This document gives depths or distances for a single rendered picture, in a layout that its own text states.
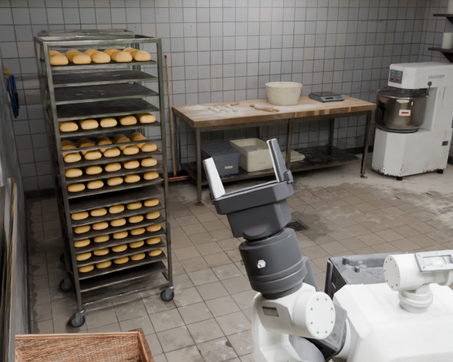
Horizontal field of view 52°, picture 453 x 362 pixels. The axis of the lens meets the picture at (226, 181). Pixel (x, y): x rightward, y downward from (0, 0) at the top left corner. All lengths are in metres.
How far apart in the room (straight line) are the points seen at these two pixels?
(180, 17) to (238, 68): 0.89
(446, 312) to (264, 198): 0.49
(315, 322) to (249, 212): 0.18
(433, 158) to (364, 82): 1.36
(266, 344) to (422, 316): 0.35
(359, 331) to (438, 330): 0.15
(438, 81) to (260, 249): 5.34
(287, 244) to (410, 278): 0.32
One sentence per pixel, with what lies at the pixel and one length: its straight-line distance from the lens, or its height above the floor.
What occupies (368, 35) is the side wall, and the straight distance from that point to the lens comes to 6.51.
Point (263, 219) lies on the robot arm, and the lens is 0.67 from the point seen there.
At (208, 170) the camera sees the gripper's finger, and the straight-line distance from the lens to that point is 0.70.
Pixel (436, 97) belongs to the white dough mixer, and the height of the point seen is 0.97.
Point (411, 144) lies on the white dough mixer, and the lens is 5.82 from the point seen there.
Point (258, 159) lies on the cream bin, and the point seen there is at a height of 0.36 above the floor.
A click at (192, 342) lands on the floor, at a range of 3.04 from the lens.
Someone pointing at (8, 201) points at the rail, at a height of 1.44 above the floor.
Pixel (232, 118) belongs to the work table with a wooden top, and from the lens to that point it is 4.70.
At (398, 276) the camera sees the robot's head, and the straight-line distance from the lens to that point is 0.92.
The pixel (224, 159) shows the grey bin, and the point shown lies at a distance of 4.97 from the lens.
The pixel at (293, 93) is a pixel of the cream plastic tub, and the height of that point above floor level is 1.04.
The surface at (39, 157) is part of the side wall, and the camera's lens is 5.28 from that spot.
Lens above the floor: 1.95
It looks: 21 degrees down
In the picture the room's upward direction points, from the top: straight up
